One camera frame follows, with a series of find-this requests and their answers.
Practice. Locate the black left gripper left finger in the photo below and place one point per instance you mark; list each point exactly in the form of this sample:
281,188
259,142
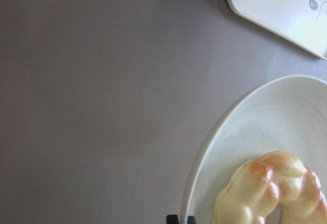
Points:
172,219

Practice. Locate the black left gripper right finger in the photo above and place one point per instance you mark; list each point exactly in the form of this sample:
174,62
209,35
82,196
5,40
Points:
191,220

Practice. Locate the white round plate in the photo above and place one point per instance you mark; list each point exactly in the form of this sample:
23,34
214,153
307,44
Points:
286,114

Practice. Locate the twisted glazed donut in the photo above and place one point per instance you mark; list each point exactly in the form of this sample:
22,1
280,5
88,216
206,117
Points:
259,186

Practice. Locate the cream rabbit tray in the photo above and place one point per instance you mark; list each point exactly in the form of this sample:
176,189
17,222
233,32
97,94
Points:
302,22

